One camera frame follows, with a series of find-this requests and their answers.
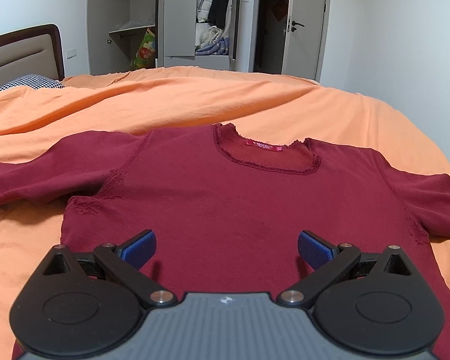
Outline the dark red long-sleeve shirt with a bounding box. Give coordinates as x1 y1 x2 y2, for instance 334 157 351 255
0 124 450 359

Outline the pile of folded clothes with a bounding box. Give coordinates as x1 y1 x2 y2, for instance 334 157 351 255
195 23 230 55

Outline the orange bed blanket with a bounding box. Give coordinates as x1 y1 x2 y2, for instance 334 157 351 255
0 67 450 359

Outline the blue checkered pillow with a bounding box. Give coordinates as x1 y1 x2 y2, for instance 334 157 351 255
0 74 64 92

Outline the colourful bag in wardrobe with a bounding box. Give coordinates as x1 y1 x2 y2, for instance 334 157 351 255
130 28 156 71

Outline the brown beige bed headboard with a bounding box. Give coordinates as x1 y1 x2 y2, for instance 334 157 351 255
0 24 65 86

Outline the grey open wardrobe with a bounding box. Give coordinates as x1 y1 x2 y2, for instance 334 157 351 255
87 0 257 75

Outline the grey room door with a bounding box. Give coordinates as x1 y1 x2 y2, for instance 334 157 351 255
282 0 327 80

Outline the white wall socket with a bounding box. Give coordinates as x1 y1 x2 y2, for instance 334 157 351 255
66 49 77 59

